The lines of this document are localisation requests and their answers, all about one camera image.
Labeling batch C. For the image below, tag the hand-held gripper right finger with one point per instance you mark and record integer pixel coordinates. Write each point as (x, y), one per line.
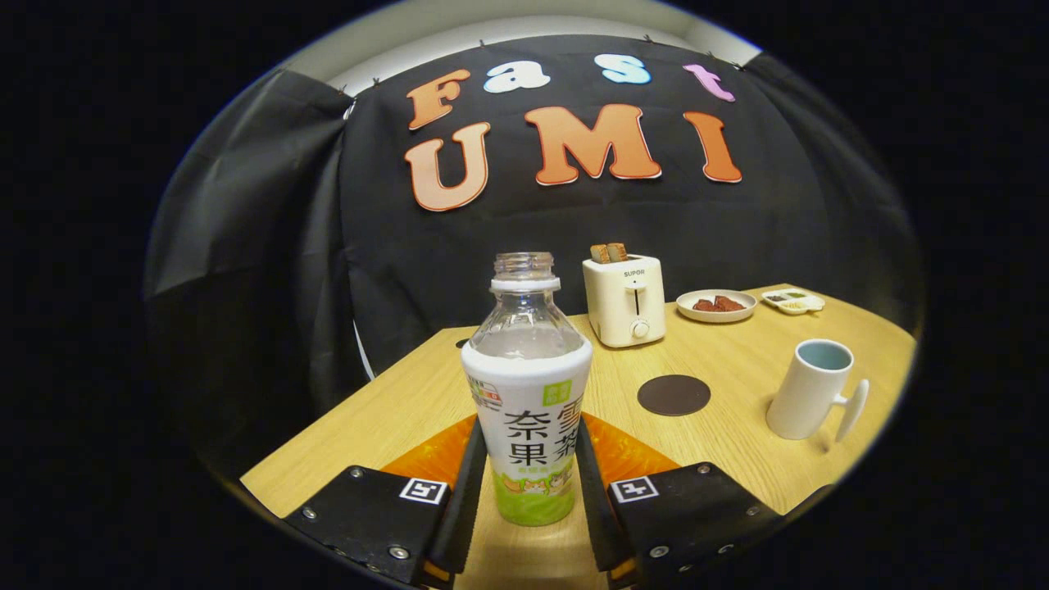
(594, 516)

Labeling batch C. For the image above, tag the brown toast slice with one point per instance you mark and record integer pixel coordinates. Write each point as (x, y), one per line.
(600, 254)
(618, 251)

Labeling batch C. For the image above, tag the white divided dish with beans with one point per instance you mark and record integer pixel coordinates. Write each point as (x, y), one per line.
(793, 301)

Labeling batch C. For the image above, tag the dark brown round coaster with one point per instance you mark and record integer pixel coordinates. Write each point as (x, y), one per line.
(674, 396)

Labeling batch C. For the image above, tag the red meat piece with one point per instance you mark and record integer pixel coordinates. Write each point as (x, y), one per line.
(729, 304)
(704, 306)

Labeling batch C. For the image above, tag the white round plate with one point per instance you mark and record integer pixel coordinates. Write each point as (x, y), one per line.
(717, 316)

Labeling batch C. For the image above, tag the cream toaster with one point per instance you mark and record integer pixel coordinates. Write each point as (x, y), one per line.
(610, 307)

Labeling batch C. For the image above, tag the clear juice bottle white label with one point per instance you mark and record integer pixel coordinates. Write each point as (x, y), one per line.
(524, 393)

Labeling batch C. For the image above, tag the wooden table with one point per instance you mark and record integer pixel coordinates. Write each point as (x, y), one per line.
(393, 426)

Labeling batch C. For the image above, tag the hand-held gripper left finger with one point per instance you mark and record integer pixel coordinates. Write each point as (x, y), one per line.
(469, 508)

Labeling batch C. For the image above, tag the black backdrop cloth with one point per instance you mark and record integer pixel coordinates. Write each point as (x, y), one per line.
(410, 262)

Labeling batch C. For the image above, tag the white cup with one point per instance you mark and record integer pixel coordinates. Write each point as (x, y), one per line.
(807, 393)

